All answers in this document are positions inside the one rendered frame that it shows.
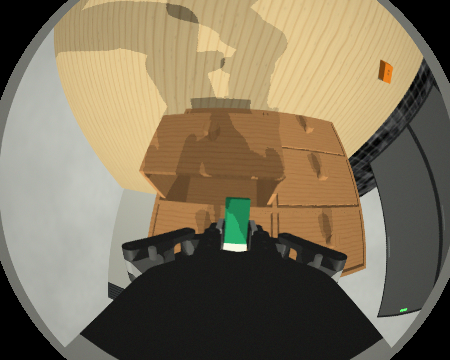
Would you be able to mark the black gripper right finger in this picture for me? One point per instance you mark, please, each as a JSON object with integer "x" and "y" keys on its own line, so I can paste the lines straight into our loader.
{"x": 327, "y": 260}

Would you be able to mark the green and white eraser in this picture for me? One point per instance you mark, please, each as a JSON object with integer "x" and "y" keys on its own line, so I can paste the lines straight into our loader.
{"x": 237, "y": 212}

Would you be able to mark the orange-brown wooden chest of drawers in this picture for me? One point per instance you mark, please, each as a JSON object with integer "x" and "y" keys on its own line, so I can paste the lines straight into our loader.
{"x": 274, "y": 210}

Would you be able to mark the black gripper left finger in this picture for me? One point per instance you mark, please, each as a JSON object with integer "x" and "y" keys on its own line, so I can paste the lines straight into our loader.
{"x": 142, "y": 254}

